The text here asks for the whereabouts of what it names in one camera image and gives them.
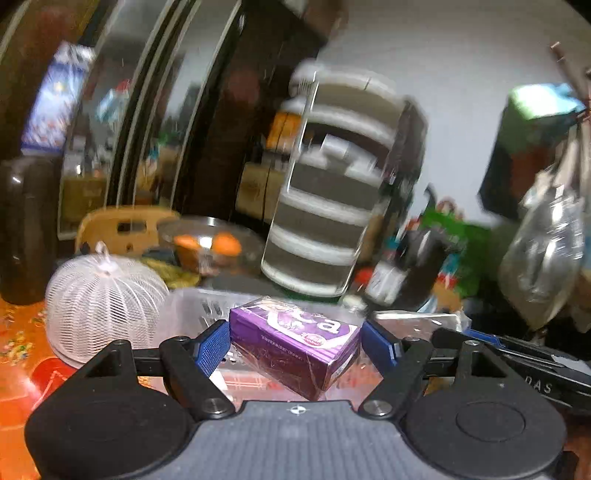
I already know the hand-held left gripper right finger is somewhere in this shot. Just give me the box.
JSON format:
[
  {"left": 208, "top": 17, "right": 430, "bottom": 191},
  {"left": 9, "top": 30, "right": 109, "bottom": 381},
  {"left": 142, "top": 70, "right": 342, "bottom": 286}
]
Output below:
[{"left": 358, "top": 320, "right": 522, "bottom": 418}]

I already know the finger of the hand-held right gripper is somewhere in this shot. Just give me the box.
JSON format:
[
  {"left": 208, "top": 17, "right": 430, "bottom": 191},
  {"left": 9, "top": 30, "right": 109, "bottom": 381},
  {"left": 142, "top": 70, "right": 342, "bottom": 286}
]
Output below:
[{"left": 464, "top": 329, "right": 573, "bottom": 367}]

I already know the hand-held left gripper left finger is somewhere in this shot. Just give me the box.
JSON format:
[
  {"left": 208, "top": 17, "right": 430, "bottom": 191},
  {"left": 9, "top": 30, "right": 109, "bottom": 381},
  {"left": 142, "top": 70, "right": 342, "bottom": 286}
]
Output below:
[{"left": 69, "top": 318, "right": 236, "bottom": 421}]

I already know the clear plastic basket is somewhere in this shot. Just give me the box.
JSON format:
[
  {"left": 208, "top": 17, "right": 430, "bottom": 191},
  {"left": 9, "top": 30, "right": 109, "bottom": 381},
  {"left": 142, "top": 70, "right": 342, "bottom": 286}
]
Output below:
[{"left": 159, "top": 286, "right": 389, "bottom": 404}]

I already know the purple box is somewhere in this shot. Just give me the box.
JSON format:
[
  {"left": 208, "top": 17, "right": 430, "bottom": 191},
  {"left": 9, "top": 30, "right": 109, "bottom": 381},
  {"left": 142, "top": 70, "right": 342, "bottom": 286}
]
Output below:
[{"left": 229, "top": 296, "right": 362, "bottom": 401}]

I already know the dark bottle with white label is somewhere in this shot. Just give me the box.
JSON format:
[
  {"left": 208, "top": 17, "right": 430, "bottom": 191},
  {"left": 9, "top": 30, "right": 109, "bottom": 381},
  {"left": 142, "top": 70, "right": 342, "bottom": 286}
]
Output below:
[{"left": 365, "top": 258, "right": 407, "bottom": 305}]

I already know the green shopping bag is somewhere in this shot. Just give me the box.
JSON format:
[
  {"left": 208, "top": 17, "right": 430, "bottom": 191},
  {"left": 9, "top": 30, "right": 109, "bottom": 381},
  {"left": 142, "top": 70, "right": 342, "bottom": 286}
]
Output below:
[{"left": 418, "top": 196, "right": 497, "bottom": 296}]

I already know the clear plastic bag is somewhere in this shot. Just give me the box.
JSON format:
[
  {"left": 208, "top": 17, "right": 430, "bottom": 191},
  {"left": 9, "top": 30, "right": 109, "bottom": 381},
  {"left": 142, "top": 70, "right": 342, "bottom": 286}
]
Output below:
[{"left": 499, "top": 124, "right": 591, "bottom": 330}]

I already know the black electric kettle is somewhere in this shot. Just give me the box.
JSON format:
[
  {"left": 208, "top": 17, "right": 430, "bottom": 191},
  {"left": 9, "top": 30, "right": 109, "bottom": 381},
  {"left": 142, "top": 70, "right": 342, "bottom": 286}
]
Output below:
[{"left": 397, "top": 228, "right": 462, "bottom": 305}]

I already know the white mesh food cover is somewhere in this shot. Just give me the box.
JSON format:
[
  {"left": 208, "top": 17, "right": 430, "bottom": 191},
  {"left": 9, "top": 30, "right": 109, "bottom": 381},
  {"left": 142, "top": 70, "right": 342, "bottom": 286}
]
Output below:
[{"left": 45, "top": 242, "right": 171, "bottom": 370}]

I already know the glass bowl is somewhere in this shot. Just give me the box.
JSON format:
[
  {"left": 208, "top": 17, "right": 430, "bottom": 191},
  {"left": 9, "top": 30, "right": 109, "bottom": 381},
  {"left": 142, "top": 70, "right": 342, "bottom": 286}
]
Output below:
[{"left": 157, "top": 216, "right": 264, "bottom": 278}]

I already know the white tiered food cover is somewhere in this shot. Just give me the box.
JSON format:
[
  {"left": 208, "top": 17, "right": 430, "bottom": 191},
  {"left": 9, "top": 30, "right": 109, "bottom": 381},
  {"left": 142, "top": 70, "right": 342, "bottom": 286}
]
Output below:
[{"left": 260, "top": 62, "right": 428, "bottom": 298}]

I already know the cardboard box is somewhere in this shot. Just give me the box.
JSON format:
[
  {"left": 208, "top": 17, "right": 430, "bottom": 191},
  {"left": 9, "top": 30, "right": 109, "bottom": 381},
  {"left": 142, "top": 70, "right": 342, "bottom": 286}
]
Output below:
[{"left": 235, "top": 161, "right": 291, "bottom": 217}]

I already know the wooden chair back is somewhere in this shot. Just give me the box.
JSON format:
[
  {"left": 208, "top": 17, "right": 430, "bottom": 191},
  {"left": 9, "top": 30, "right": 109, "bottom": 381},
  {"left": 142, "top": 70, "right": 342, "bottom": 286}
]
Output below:
[{"left": 75, "top": 206, "right": 181, "bottom": 257}]

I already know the flat white box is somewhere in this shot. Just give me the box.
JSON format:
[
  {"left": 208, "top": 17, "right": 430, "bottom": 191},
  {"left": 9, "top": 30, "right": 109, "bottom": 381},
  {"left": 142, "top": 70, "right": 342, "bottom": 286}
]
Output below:
[{"left": 318, "top": 134, "right": 365, "bottom": 162}]

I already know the brown thermos jug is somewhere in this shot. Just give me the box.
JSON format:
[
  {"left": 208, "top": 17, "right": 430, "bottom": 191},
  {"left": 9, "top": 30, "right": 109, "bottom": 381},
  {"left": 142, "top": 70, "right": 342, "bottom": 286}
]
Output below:
[{"left": 0, "top": 157, "right": 61, "bottom": 305}]

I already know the yellow box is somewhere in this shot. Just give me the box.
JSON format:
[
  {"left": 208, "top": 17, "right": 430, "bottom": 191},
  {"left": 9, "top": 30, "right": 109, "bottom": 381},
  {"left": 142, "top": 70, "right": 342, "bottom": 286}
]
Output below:
[{"left": 265, "top": 113, "right": 305, "bottom": 151}]

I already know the green printed box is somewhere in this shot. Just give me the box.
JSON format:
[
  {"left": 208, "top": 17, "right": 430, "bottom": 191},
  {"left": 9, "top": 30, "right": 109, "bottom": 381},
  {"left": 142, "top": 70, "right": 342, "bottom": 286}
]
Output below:
[{"left": 501, "top": 83, "right": 587, "bottom": 153}]

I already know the dark mirrored cabinet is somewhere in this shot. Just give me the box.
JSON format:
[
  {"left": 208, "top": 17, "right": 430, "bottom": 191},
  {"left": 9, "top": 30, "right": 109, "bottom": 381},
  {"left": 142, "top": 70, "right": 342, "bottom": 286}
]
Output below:
[{"left": 0, "top": 0, "right": 333, "bottom": 241}]

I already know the blue printed packet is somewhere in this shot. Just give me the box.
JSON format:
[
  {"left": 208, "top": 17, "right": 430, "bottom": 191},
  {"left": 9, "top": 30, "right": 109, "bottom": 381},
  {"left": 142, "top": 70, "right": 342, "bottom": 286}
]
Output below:
[{"left": 21, "top": 41, "right": 95, "bottom": 155}]

